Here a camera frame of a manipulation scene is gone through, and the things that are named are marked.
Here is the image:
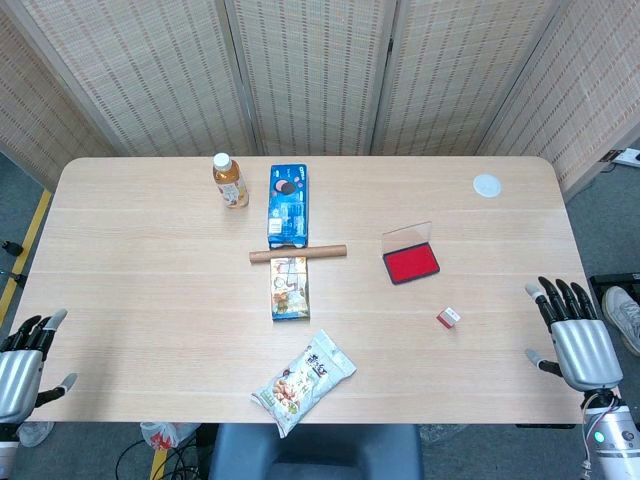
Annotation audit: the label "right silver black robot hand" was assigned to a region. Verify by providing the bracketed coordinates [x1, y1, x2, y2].
[524, 276, 624, 394]

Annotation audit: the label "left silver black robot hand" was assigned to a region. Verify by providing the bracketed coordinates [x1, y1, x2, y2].
[0, 308, 79, 426]

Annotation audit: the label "grey sneaker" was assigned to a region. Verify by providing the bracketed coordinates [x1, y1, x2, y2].
[601, 285, 640, 357]

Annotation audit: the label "white sneaker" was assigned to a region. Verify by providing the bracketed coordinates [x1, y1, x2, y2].
[17, 421, 55, 448]

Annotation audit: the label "black box on floor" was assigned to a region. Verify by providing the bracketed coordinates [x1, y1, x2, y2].
[588, 272, 640, 301]

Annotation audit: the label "red white plastic bag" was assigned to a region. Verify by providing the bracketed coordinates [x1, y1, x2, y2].
[139, 421, 199, 450]

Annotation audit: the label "white round table grommet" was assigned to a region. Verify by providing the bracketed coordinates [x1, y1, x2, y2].
[472, 173, 503, 198]

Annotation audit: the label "red ink pad clear lid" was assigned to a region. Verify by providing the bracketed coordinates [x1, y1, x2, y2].
[381, 221, 441, 287]

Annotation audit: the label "white power strip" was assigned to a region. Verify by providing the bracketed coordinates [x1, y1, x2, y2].
[602, 148, 640, 169]

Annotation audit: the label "silver peanut snack bag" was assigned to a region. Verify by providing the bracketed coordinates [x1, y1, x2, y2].
[250, 328, 358, 439]

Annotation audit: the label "brown wooden rolling pin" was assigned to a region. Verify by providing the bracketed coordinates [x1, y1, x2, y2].
[248, 243, 348, 265]

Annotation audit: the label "yellow tea bottle white cap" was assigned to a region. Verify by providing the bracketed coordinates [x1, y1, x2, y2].
[211, 152, 250, 210]

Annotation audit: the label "yellow blue snack box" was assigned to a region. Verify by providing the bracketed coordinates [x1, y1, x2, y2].
[269, 256, 312, 322]

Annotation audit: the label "dark blue chair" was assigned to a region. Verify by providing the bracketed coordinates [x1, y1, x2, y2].
[208, 423, 425, 480]

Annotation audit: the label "blue cookie box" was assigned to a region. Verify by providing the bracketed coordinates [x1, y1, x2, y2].
[266, 163, 310, 250]

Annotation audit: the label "woven bamboo folding screen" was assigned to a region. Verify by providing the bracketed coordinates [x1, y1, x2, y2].
[0, 0, 640, 199]

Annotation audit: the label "black floor cables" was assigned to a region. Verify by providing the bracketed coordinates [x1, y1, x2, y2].
[115, 434, 211, 480]

